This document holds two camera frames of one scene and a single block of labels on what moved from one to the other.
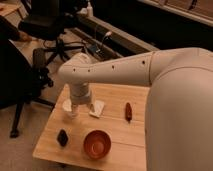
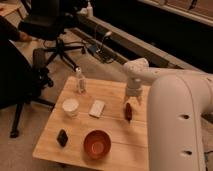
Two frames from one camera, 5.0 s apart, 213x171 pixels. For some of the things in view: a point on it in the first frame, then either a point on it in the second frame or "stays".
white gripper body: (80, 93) -> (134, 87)
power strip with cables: (101, 51) stays
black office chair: (46, 22) stays
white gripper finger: (92, 109) -> (140, 100)
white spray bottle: (89, 10) stays
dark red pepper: (128, 112) stays
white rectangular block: (98, 108) stays
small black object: (62, 137) stays
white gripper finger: (74, 109) -> (128, 99)
